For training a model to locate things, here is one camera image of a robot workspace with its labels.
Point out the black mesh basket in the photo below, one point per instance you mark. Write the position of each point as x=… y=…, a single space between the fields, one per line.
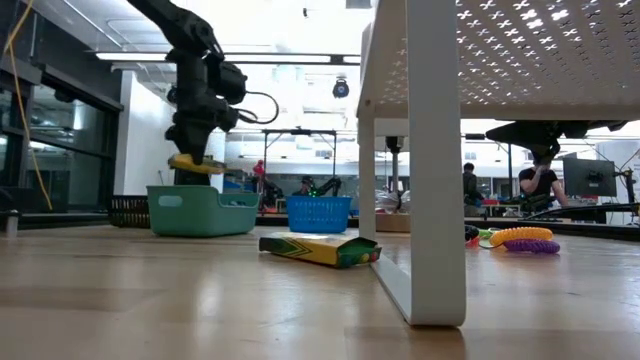
x=127 y=212

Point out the yellow coil wristband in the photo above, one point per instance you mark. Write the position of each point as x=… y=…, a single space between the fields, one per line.
x=520 y=234

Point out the purple coil wristband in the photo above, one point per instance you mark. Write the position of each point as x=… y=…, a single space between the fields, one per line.
x=532 y=246

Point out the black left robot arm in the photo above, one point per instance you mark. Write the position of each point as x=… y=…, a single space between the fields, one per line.
x=185 y=30

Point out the black monitor on arm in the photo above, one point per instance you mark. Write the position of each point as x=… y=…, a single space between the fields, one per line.
x=590 y=177

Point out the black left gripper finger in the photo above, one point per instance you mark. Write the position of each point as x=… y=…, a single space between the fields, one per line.
x=192 y=147

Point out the ceiling light strip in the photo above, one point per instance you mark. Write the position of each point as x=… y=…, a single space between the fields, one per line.
x=300 y=58

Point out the grey metal post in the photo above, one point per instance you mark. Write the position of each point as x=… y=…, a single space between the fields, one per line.
x=12 y=225

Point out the black background robot arm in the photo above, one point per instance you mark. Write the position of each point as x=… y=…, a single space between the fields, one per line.
x=330 y=186

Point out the teal plastic bin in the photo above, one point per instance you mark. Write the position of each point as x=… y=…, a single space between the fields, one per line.
x=200 y=210

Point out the green coil wristband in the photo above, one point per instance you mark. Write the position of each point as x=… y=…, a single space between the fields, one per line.
x=486 y=233

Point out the blue slotted plastic basket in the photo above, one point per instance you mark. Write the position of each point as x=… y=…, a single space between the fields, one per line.
x=317 y=215

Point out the black background gantry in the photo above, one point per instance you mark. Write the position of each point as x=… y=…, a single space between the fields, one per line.
x=300 y=132

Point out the yellow green crayon box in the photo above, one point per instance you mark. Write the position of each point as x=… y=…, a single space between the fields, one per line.
x=215 y=167
x=310 y=249

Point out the black coil wristband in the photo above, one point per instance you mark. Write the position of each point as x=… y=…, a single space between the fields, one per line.
x=470 y=231

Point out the black monitor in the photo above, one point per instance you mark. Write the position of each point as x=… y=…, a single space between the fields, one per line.
x=192 y=179

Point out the white perforated metal shelf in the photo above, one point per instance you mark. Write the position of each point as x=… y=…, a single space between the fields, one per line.
x=435 y=200

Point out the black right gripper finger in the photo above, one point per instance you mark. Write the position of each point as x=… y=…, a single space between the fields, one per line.
x=507 y=134

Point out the black round hanging device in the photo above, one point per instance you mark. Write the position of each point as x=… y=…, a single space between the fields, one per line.
x=341 y=89

